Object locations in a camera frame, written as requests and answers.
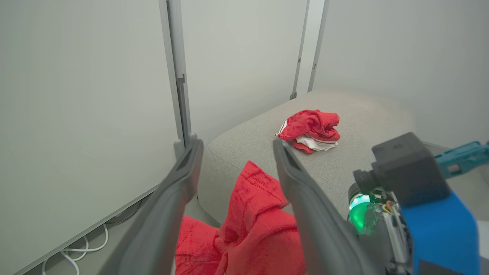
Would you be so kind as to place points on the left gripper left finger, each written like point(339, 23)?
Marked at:
point(164, 214)

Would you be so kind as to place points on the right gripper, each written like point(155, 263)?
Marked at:
point(382, 217)

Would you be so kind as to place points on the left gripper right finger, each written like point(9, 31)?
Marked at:
point(317, 229)

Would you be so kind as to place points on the plain red garment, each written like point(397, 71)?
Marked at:
point(256, 229)

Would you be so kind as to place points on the red garment with white stripes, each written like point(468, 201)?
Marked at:
point(313, 126)

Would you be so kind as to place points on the grey fabric sofa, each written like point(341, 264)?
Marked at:
point(248, 141)

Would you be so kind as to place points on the grey partition foot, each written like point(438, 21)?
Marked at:
point(182, 145)

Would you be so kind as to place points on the wide white partition panel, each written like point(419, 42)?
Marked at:
point(76, 114)

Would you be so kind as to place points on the dark grey right wrist camera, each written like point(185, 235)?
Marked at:
point(408, 168)

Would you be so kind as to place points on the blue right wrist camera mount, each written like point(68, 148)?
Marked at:
point(439, 236)

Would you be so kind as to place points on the teal right wrist bracket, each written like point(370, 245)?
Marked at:
point(462, 156)

